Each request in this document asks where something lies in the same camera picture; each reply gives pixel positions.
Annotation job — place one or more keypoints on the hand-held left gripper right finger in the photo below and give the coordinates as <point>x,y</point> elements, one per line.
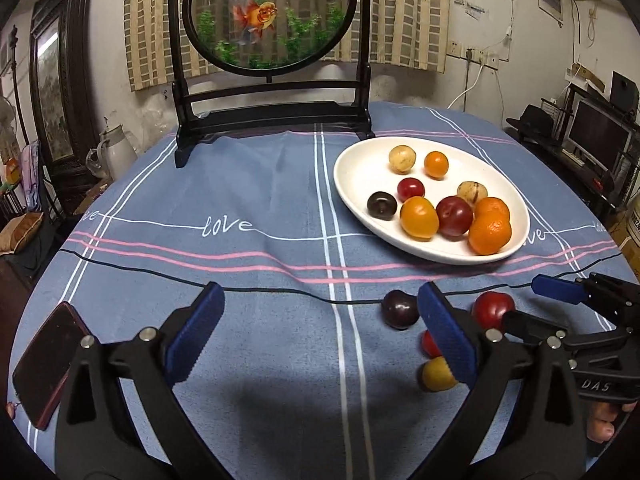
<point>447,335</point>

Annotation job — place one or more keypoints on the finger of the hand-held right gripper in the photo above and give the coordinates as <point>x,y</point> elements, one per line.
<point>525,325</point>
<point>557,288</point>

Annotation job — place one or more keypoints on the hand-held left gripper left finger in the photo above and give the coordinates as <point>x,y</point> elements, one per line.
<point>197,330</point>

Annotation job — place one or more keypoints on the small red cherry plum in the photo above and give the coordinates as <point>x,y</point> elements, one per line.
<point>411,189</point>
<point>428,344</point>

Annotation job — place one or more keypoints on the red apple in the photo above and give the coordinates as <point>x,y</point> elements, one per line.
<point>492,307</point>

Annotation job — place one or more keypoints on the small yellow fruit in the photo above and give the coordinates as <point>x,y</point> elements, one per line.
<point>435,375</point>

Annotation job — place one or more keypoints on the dark purple plum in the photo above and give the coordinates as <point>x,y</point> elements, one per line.
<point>382,205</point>
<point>400,309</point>

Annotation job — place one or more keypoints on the orange mandarin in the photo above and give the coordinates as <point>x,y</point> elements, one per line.
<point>490,235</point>
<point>495,206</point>

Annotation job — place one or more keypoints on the yellow-orange oval fruit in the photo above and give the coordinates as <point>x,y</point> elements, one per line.
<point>419,217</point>

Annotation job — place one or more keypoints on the beige striped fruit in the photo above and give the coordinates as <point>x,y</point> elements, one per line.
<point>472,191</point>

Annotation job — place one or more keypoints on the small smooth orange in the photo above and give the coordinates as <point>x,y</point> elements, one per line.
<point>436,165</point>

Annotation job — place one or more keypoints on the beige round fruit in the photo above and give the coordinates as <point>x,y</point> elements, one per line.
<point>402,158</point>

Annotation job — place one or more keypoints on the white plate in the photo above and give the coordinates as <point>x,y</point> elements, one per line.
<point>365,170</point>

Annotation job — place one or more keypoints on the person's right hand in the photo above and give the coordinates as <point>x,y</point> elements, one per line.
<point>600,422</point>

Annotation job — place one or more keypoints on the blue plaid tablecloth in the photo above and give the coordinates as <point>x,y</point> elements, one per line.
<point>280,360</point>

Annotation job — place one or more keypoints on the black desk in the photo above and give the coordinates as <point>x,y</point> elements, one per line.
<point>560,160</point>

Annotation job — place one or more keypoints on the computer monitor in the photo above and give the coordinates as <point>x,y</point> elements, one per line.
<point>597,135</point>

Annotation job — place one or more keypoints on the smartphone with red case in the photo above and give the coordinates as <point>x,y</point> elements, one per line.
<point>42,365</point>

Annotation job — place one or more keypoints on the black hat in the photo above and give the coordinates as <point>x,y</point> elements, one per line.
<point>532,120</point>

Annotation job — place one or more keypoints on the white kettle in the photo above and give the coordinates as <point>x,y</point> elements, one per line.
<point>120,155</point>

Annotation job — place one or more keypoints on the tan cushion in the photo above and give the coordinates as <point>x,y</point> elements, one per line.
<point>20,232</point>

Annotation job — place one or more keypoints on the black speaker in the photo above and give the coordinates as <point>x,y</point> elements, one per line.
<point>625,92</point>

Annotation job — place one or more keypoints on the pink hanging cloth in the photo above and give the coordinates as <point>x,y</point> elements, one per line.
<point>32,175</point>

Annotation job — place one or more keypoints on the dark wood framed panel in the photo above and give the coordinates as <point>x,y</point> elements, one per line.
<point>55,85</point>

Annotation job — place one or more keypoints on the dark wooden coat stand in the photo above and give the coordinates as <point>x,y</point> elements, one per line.
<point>17,85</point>

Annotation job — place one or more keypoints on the goldfish round table screen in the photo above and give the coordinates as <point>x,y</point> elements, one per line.
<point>310,5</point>

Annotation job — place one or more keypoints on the white wall socket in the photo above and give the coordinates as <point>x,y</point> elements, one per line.
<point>493,61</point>
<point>476,55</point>
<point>455,48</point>

